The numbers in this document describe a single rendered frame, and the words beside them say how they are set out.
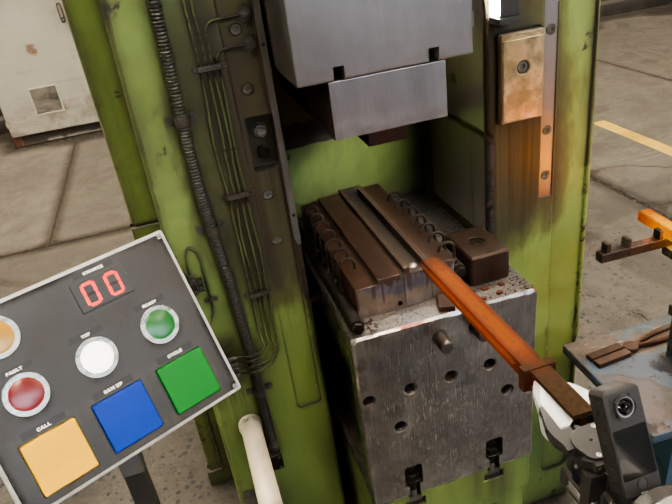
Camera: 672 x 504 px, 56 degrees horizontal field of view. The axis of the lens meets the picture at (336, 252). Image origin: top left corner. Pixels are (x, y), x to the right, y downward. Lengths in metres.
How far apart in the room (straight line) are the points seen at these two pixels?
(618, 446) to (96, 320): 0.69
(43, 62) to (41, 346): 5.49
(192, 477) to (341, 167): 1.21
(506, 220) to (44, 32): 5.35
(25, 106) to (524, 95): 5.57
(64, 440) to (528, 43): 1.02
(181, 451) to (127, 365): 1.43
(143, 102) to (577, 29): 0.83
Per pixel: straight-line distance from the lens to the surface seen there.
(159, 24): 1.08
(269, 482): 1.31
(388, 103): 1.05
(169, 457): 2.38
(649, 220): 1.48
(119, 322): 0.98
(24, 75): 6.41
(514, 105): 1.31
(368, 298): 1.18
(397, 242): 1.30
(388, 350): 1.19
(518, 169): 1.38
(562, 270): 1.58
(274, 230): 1.23
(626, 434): 0.73
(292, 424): 1.50
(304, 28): 0.99
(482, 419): 1.41
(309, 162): 1.56
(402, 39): 1.04
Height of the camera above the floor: 1.61
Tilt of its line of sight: 29 degrees down
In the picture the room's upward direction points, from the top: 8 degrees counter-clockwise
